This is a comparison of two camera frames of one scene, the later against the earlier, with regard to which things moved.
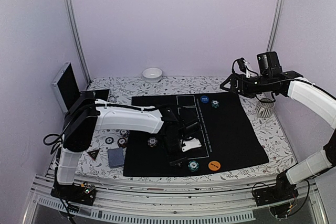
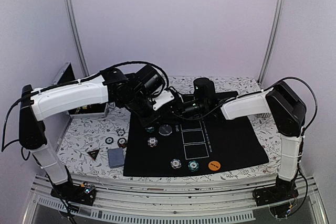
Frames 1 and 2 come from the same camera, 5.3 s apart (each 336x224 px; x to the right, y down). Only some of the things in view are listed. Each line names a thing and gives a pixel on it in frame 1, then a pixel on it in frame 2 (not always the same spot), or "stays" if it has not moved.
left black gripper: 176,160 to 151,121
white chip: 152,141 stays
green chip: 193,166 stays
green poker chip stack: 109,140 stays
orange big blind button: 214,165 stays
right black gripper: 235,77 to 178,108
